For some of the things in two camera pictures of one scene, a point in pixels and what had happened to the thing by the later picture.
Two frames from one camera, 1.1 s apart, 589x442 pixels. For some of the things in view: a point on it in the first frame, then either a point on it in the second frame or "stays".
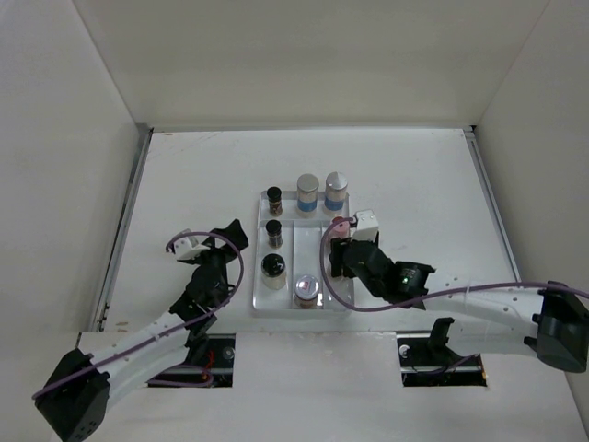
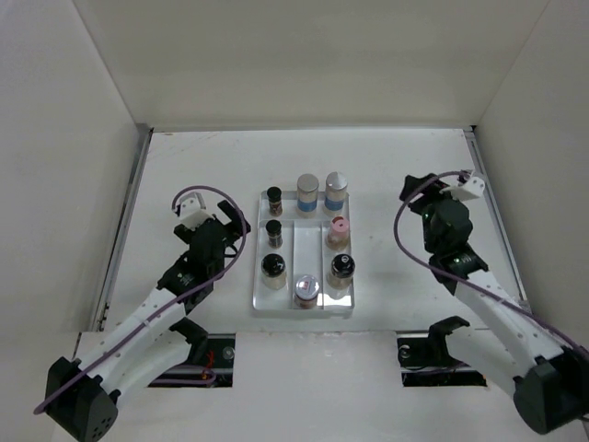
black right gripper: (339, 245) to (429, 191)
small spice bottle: (274, 231) stays
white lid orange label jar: (306, 288) stays
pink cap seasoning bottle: (340, 229) stays
